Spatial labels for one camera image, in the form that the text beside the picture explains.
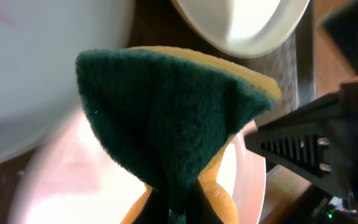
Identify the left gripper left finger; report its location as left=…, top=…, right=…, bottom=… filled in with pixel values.
left=132, top=189, right=169, bottom=224

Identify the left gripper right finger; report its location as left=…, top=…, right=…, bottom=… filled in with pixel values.
left=244, top=82, right=358, bottom=199

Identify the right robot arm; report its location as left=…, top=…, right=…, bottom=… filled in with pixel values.
left=322, top=1, right=358, bottom=74

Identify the green and yellow sponge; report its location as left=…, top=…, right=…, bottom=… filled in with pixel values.
left=75, top=46, right=282, bottom=223

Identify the white plate with pink rim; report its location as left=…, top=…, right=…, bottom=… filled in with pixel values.
left=8, top=109, right=266, bottom=223

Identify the pale green plate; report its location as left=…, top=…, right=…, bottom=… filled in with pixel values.
left=0, top=0, right=135, bottom=163

